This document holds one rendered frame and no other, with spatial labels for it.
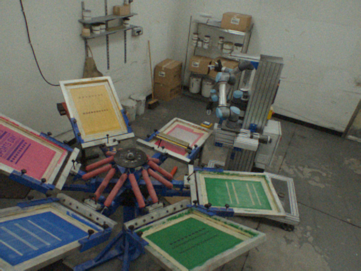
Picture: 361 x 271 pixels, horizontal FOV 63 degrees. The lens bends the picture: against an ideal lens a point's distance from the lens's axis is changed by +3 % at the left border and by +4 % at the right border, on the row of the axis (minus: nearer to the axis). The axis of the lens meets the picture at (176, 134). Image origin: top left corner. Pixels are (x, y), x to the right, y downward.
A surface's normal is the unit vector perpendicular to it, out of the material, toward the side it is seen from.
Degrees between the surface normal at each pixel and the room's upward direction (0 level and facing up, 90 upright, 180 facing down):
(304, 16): 90
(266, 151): 90
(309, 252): 0
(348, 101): 90
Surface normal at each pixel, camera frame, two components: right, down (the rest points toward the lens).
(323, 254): 0.10, -0.84
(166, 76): -0.41, 0.45
